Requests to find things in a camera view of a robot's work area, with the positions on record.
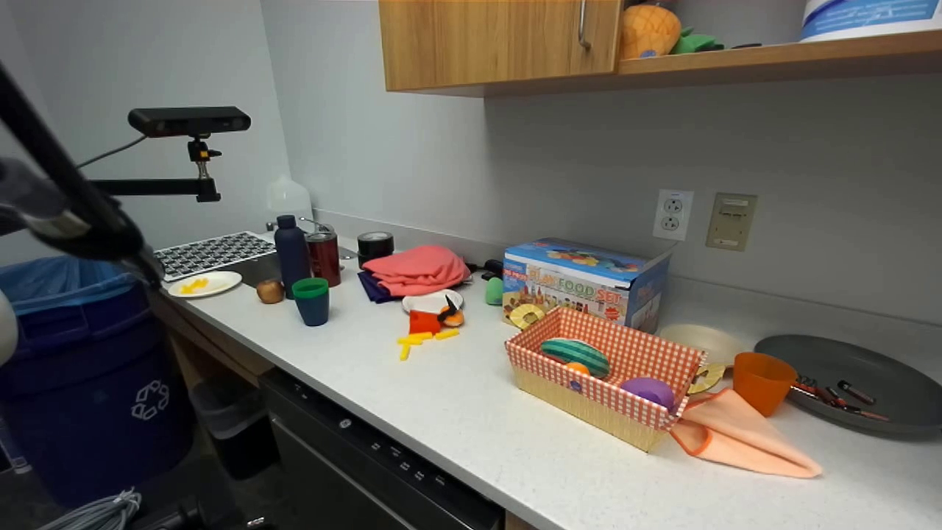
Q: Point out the green plush toy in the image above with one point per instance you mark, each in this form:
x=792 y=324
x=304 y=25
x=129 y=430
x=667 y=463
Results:
x=696 y=41

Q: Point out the orange and black toy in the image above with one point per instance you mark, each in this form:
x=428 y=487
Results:
x=453 y=316

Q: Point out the yellow fry toy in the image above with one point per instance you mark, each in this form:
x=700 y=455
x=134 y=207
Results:
x=403 y=349
x=422 y=338
x=444 y=334

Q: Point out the red fries box toy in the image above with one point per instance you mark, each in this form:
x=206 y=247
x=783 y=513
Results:
x=425 y=321

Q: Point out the blue toy cardboard box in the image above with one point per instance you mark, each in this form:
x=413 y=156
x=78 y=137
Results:
x=578 y=268

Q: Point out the green red watermelon plush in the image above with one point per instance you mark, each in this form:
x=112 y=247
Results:
x=575 y=353

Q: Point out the small orange plush toy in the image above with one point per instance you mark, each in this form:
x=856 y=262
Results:
x=578 y=368

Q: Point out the purple plush toy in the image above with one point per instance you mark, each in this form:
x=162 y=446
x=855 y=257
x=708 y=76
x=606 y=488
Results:
x=649 y=391

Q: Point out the wooden cabinet door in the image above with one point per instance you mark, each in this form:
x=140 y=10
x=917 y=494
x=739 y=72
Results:
x=490 y=38

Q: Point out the yellow toy food piece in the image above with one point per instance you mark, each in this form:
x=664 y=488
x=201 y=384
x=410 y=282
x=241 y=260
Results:
x=194 y=287

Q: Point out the salmon cloth pile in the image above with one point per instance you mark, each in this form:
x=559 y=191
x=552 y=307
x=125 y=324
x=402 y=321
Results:
x=416 y=266

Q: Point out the white round dish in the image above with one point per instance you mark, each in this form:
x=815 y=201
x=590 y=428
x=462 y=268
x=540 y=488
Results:
x=422 y=297

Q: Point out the black round jar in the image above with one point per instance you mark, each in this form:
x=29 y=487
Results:
x=374 y=247

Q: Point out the navy blue cloth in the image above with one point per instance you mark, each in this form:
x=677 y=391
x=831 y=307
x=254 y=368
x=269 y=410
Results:
x=372 y=287

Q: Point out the dark red can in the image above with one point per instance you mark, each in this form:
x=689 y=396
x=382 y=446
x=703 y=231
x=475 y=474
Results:
x=324 y=253

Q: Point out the green cup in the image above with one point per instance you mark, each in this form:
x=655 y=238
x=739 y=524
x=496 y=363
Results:
x=313 y=301

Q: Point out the red checkered basket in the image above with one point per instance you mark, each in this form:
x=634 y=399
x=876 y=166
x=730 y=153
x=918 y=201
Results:
x=590 y=402

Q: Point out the dark blue bottle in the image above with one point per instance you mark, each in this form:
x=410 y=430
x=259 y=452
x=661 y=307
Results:
x=291 y=250

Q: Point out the clear plastic jug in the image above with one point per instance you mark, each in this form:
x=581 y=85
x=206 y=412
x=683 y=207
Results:
x=291 y=201

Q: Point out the small brown round object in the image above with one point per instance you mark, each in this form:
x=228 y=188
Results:
x=269 y=293

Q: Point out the black dishwasher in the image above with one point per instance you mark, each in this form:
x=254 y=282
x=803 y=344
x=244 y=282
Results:
x=353 y=471

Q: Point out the white bowl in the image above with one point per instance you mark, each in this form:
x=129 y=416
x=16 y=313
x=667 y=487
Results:
x=709 y=343

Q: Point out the small white oval plate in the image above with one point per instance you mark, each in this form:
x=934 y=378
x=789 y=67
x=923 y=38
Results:
x=222 y=282

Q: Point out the small black bin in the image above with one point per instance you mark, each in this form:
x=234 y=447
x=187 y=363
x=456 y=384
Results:
x=235 y=428

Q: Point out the orange plastic cup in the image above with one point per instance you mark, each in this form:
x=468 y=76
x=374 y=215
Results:
x=764 y=384

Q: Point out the salmon folded napkin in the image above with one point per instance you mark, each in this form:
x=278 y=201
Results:
x=736 y=435

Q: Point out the black scissors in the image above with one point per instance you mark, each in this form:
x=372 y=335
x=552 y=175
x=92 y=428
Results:
x=745 y=41

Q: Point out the red stick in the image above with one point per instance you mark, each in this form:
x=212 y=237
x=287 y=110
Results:
x=820 y=396

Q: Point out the blue recycling bin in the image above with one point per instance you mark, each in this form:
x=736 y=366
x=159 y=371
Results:
x=90 y=391

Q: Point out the black stick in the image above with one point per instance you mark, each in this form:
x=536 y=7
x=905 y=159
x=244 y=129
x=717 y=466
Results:
x=856 y=391

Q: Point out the grey round tray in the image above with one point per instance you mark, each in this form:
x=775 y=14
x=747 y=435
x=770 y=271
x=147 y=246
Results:
x=884 y=371

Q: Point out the grey cloth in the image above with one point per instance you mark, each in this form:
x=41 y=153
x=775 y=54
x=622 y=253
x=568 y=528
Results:
x=98 y=513

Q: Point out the white wall outlet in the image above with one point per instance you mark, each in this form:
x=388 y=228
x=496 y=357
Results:
x=674 y=213

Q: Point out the beige wall switch plate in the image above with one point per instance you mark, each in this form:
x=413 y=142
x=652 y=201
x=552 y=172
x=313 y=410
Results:
x=730 y=220

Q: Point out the black stereo camera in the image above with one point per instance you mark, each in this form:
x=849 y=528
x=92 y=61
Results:
x=187 y=122

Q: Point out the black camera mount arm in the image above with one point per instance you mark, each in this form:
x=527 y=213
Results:
x=156 y=187

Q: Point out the wooden wall cabinet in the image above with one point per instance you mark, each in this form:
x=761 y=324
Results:
x=783 y=56

